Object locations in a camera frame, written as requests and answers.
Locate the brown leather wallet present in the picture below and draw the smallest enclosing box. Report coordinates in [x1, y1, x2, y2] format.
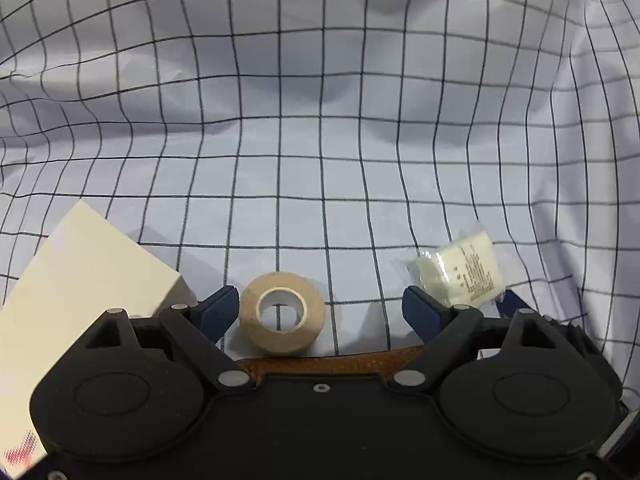
[235, 345, 428, 376]

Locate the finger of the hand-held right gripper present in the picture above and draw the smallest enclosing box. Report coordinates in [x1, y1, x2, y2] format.
[501, 289, 536, 312]

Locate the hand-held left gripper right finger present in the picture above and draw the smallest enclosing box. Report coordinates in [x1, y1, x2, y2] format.
[389, 285, 596, 393]

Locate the white cotton pad packet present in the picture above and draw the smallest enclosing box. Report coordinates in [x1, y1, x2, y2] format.
[407, 220, 511, 306]

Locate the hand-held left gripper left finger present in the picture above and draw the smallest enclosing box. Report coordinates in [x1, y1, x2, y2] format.
[55, 285, 255, 395]

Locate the white phone box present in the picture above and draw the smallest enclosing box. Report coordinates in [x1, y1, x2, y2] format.
[0, 200, 193, 478]

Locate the beige tape roll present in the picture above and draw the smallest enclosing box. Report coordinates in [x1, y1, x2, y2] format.
[239, 271, 326, 359]

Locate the checked lilac bed sheet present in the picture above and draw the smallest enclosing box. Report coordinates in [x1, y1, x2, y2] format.
[0, 0, 640, 461]

